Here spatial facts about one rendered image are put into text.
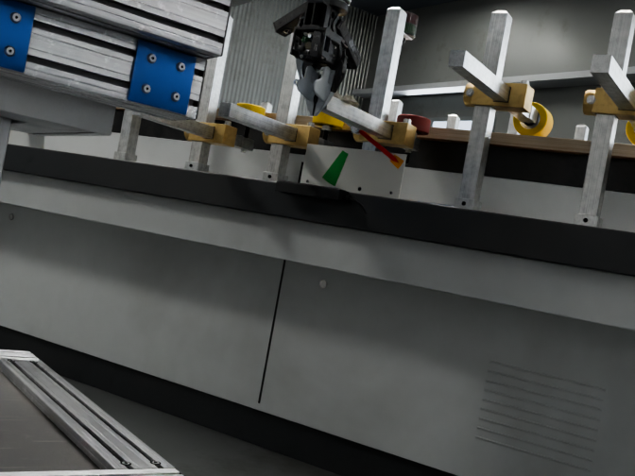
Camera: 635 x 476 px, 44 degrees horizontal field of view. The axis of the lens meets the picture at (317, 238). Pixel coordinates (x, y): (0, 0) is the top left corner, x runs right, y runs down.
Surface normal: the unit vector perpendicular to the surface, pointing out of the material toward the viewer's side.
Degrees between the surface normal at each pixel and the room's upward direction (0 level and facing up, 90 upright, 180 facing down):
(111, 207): 90
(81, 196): 90
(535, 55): 90
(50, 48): 90
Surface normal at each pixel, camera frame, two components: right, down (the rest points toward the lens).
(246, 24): 0.57, 0.11
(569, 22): -0.80, -0.15
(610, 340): -0.51, -0.09
